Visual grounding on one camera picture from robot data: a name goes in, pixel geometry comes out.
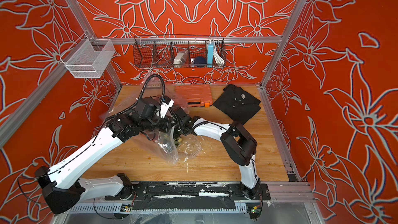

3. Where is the dark blue round object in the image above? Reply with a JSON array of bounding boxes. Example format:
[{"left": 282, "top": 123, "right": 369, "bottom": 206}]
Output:
[{"left": 193, "top": 56, "right": 207, "bottom": 67}]

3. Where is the grey white packet in basket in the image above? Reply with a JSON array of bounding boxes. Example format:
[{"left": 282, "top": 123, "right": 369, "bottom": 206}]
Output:
[{"left": 173, "top": 50, "right": 189, "bottom": 68}]

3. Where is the black wire wall basket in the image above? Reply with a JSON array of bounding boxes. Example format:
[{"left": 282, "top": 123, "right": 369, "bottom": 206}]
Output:
[{"left": 133, "top": 35, "right": 227, "bottom": 68}]

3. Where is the clear plastic vacuum bag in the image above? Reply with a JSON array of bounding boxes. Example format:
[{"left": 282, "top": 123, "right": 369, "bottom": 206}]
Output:
[{"left": 108, "top": 85, "right": 202, "bottom": 164}]

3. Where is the orange plastic tool case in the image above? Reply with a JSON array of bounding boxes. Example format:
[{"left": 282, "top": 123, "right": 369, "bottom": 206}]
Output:
[{"left": 175, "top": 84, "right": 213, "bottom": 107}]

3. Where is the light blue box in basket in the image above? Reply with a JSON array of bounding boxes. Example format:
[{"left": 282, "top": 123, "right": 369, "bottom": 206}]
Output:
[{"left": 206, "top": 40, "right": 214, "bottom": 67}]

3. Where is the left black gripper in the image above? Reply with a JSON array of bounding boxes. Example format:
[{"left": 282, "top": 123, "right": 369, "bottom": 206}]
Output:
[{"left": 142, "top": 112, "right": 180, "bottom": 134}]

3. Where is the white cable in basket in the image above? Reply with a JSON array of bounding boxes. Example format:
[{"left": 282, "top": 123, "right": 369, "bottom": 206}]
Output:
[{"left": 213, "top": 49, "right": 225, "bottom": 66}]

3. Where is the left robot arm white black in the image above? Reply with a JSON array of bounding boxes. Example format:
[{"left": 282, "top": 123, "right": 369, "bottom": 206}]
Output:
[{"left": 35, "top": 74, "right": 173, "bottom": 215}]

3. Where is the yellow black plaid shirt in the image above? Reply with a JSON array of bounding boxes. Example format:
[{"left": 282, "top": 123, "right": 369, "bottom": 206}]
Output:
[{"left": 174, "top": 136, "right": 182, "bottom": 147}]

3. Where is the clear acrylic wall bin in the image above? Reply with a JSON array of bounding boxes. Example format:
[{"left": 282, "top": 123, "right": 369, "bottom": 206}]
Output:
[{"left": 62, "top": 39, "right": 115, "bottom": 78}]

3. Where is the white slotted cable duct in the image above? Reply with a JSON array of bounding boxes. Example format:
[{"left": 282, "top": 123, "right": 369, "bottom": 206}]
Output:
[{"left": 68, "top": 203, "right": 248, "bottom": 214}]

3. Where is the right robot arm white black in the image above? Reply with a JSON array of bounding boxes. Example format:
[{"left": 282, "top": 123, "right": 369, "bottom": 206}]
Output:
[{"left": 170, "top": 107, "right": 262, "bottom": 200}]

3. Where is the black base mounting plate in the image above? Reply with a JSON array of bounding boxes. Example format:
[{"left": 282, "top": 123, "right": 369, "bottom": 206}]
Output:
[{"left": 105, "top": 181, "right": 271, "bottom": 211}]

